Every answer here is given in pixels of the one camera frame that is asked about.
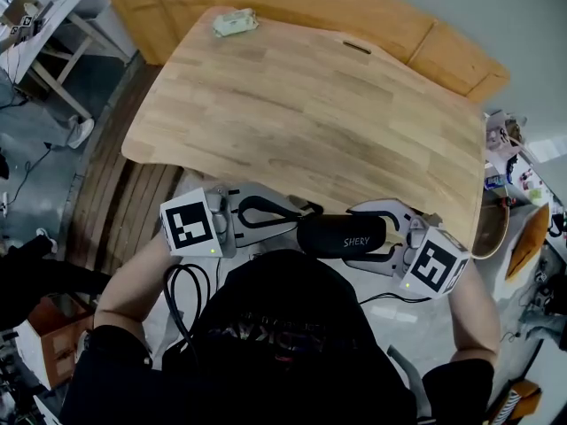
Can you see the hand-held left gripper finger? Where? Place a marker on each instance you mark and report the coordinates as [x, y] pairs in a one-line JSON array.
[[266, 190], [261, 234]]

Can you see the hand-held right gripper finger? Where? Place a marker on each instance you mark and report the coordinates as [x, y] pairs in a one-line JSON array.
[[376, 264], [390, 206]]

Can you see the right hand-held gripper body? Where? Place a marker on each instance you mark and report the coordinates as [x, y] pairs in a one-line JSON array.
[[436, 264]]

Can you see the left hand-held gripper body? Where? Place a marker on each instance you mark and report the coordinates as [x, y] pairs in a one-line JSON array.
[[188, 228]]

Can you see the black glasses case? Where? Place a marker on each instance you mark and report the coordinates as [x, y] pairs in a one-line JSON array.
[[336, 237]]

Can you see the person's right forearm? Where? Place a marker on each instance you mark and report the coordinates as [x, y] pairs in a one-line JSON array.
[[474, 317]]

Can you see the person's left forearm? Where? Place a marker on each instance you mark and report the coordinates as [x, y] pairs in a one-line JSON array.
[[128, 290]]

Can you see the round wooden stool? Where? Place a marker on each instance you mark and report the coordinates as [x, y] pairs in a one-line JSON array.
[[489, 233]]

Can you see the stack of wooden planks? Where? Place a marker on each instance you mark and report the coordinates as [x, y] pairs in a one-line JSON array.
[[115, 210]]

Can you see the orange cushion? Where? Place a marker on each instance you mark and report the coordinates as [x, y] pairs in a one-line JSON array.
[[529, 241]]

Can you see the blue label water bottle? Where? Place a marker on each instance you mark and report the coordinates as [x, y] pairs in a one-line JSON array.
[[495, 182]]

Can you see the person's black printed t-shirt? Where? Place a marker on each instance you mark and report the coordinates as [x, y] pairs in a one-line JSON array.
[[288, 348]]

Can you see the orange striped box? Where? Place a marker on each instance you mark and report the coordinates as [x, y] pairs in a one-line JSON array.
[[520, 399]]

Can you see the pale green wipes packet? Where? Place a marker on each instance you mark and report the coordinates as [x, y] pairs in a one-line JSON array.
[[235, 22]]

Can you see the small brown wooden cabinet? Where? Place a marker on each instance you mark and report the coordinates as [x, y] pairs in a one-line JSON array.
[[53, 343]]

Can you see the white table with wooden legs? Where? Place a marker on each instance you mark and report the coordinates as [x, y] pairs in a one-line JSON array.
[[40, 29]]

